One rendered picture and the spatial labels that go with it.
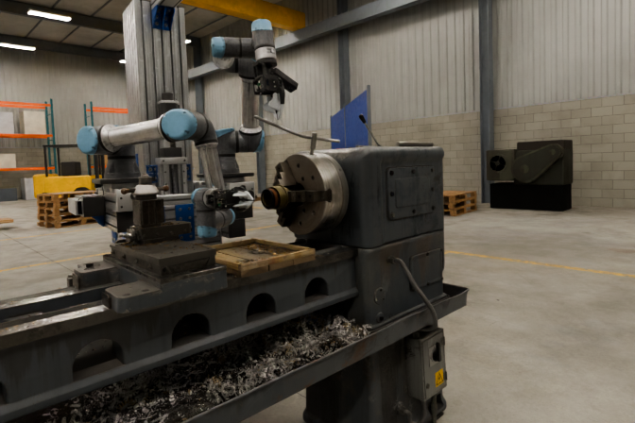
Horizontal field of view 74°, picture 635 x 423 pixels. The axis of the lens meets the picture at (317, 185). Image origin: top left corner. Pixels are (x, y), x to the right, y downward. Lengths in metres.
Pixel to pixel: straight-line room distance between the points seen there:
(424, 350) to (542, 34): 10.49
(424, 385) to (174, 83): 1.85
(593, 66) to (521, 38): 1.80
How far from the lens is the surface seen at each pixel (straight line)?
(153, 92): 2.31
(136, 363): 1.25
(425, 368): 1.99
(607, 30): 11.57
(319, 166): 1.55
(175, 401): 1.38
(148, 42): 2.36
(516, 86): 11.92
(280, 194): 1.53
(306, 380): 1.41
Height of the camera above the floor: 1.20
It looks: 3 degrees down
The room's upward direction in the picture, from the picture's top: 2 degrees counter-clockwise
